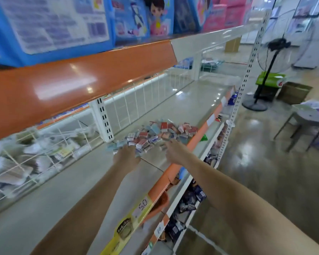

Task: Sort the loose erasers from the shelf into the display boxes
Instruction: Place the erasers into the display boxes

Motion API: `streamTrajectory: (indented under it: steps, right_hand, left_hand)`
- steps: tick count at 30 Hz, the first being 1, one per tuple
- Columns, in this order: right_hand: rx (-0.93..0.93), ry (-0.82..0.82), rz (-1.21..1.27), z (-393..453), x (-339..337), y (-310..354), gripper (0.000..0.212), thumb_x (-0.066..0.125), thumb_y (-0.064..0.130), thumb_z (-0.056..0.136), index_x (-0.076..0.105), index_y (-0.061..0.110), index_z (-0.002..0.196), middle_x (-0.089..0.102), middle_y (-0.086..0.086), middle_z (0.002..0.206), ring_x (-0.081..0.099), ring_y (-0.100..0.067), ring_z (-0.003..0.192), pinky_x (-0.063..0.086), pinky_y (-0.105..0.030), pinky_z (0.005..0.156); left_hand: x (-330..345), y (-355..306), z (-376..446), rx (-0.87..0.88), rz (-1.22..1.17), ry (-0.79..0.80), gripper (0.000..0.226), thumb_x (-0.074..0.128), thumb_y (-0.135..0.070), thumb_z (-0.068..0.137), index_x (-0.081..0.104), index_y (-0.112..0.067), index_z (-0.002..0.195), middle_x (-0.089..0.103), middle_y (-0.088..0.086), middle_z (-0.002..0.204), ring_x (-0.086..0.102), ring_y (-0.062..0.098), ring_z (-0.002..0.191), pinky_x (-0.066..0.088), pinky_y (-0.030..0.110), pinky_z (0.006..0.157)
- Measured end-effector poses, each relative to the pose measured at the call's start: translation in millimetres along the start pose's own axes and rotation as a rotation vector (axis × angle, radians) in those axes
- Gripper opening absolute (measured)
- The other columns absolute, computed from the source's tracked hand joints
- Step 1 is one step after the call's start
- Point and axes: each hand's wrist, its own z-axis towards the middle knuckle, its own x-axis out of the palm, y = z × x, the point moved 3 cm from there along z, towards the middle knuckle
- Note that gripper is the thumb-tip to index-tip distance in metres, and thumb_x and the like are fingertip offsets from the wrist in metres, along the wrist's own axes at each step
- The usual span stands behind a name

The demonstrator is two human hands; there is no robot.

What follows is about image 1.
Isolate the person's left hand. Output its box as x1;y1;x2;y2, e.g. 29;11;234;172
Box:
112;145;142;176

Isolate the person's right hand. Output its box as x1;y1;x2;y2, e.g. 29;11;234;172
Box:
160;138;195;167

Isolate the pile of mixed erasers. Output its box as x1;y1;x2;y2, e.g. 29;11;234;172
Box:
107;121;201;155

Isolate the person's left forearm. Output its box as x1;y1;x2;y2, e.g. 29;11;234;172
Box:
31;163;137;255

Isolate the person's right forearm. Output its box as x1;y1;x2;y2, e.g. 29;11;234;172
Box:
180;153;319;255

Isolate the white orange metal shelf unit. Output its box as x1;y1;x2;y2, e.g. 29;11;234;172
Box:
0;8;272;255

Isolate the row of dark snack packets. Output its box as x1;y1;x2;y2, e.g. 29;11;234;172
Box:
160;125;227;243

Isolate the yellow price label strip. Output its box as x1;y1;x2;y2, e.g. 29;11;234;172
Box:
99;193;155;255

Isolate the pile of white packets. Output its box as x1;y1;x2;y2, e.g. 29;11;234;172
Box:
0;124;100;201

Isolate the grey round stool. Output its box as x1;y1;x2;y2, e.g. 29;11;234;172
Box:
273;103;319;153

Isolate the row of blue packages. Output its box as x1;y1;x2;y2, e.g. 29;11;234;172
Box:
0;0;214;68

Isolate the pink package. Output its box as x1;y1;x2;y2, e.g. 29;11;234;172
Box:
202;0;254;33

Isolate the white standing appliance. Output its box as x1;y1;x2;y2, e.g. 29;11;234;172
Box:
292;15;319;70

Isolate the white wire grid panel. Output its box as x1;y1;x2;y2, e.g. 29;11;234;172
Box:
0;56;204;206

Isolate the dark frame window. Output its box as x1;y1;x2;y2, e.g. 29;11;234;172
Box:
252;0;319;36

